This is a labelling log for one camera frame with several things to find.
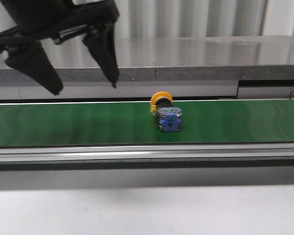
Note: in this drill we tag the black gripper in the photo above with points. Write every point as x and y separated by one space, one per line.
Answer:
40 19

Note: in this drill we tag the yellow push button switch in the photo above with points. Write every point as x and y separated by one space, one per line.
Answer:
167 116

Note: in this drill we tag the white curtain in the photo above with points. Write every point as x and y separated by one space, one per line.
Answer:
204 18

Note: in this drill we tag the green conveyor belt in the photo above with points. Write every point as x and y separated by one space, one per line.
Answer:
222 121

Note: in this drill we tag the grey stone counter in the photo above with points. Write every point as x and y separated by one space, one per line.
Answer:
176 59

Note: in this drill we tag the aluminium conveyor frame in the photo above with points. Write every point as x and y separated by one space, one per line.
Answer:
147 156

